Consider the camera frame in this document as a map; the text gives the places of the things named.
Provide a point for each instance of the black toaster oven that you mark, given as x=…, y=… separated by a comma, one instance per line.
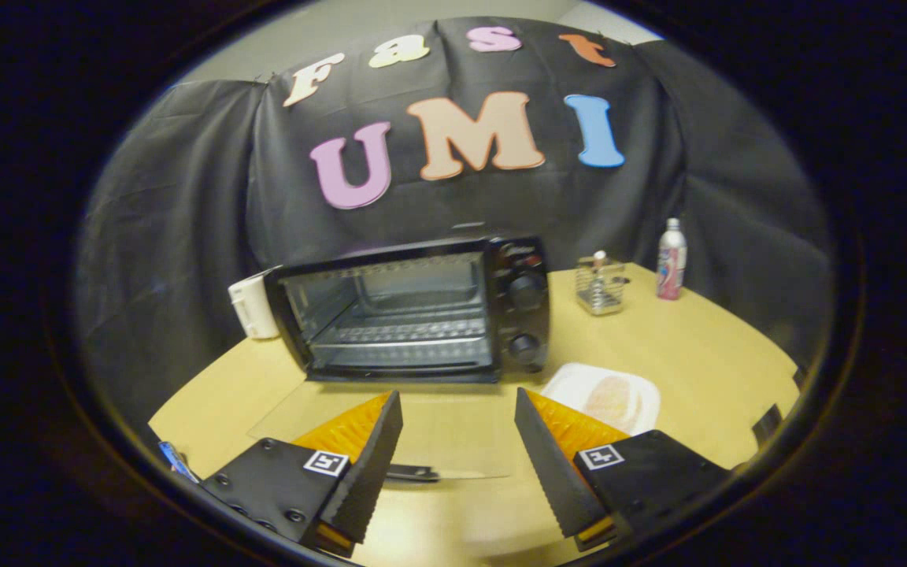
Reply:
x=414, y=315

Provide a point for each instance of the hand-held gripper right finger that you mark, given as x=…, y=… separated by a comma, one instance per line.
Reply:
x=548, y=465

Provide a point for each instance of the pink and white bottle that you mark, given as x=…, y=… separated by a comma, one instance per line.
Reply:
x=671, y=264

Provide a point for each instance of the white plate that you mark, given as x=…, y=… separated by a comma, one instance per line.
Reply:
x=568, y=386

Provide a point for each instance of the pale bread slice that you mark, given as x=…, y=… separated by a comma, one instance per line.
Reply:
x=612, y=402

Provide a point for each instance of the black backdrop cloth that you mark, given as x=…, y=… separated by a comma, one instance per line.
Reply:
x=186, y=236

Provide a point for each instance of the blue object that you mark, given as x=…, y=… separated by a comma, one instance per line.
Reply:
x=176, y=461

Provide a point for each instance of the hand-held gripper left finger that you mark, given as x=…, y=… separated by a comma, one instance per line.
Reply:
x=371, y=457

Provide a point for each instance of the small bottle with white cap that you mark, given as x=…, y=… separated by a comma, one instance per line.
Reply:
x=599, y=258

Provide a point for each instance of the white appliance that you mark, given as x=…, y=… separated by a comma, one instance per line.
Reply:
x=253, y=311

